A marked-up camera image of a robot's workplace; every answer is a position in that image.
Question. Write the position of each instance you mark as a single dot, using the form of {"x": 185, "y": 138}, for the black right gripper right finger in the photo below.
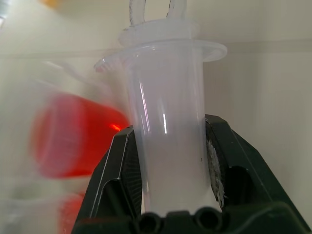
{"x": 240, "y": 170}

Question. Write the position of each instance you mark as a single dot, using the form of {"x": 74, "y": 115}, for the orange yellow round object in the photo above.
{"x": 50, "y": 2}

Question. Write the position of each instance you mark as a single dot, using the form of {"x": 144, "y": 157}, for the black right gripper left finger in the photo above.
{"x": 114, "y": 178}

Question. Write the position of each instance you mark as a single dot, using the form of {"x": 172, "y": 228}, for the clear empty plastic cup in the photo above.
{"x": 26, "y": 207}

